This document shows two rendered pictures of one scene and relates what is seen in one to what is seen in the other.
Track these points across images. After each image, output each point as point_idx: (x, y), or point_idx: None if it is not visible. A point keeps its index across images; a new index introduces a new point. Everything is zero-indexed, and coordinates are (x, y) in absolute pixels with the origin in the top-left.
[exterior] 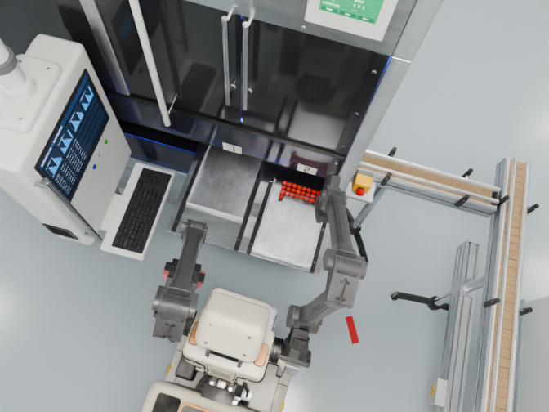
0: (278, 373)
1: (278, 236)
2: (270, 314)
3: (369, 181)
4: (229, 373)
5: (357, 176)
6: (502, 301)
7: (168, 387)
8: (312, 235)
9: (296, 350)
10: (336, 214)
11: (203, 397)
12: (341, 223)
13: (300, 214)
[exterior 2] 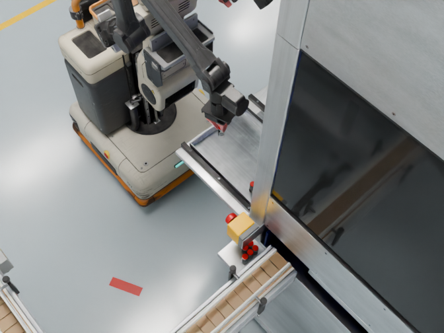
0: (108, 8)
1: (240, 137)
2: (164, 61)
3: (236, 228)
4: None
5: (250, 218)
6: (0, 291)
7: None
8: (220, 168)
9: (112, 18)
10: (185, 25)
11: None
12: (171, 14)
13: (250, 170)
